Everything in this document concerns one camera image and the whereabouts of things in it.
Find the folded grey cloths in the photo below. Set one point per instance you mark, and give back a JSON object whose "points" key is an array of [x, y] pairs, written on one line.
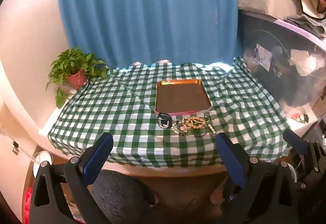
{"points": [[305, 24]]}

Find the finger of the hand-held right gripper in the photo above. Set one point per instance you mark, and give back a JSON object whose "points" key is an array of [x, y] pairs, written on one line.
{"points": [[295, 140]]}

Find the black green smart watch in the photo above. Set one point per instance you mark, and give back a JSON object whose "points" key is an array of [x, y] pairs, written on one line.
{"points": [[164, 120]]}

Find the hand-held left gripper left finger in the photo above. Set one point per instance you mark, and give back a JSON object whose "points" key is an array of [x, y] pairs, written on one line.
{"points": [[101, 148]]}

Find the green checkered tablecloth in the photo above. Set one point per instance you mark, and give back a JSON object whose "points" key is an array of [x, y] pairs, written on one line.
{"points": [[114, 112]]}

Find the dark grey stool cushion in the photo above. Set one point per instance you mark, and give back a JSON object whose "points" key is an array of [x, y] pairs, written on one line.
{"points": [[119, 196]]}

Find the blue curtain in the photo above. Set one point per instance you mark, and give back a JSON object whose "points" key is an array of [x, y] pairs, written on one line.
{"points": [[147, 10]]}

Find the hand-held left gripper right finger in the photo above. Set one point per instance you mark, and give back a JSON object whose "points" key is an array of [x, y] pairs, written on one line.
{"points": [[229, 152]]}

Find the white round device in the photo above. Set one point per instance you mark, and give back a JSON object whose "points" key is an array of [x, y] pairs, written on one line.
{"points": [[43, 157]]}

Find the orange metal tray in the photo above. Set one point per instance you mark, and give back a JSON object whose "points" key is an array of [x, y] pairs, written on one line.
{"points": [[182, 96]]}

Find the potted green plant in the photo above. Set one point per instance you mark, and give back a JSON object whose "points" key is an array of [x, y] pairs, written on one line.
{"points": [[76, 68]]}

